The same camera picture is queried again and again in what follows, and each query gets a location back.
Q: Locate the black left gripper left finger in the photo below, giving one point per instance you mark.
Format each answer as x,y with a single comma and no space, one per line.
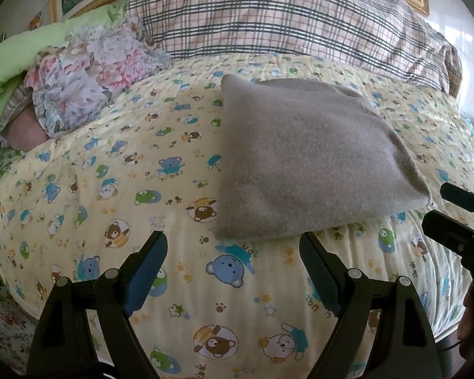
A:
85,331

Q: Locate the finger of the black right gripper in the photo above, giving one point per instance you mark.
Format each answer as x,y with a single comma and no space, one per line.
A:
450,233
457,196

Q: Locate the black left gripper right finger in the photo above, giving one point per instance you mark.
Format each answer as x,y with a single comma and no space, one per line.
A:
404,346

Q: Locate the beige knitted sweater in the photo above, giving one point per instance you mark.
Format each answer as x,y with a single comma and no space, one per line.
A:
301,155

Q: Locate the person's right hand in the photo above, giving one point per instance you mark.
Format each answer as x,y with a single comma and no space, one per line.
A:
465,327

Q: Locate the yellow cartoon bear quilt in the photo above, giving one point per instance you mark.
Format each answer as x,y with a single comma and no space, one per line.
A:
153,161

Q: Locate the plaid pillow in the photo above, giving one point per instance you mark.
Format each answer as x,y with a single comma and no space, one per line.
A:
385,37

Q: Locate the pink floral pillow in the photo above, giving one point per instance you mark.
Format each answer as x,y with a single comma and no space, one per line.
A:
71,84

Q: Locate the green blanket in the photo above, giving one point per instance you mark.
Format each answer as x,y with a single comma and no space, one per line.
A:
18,52

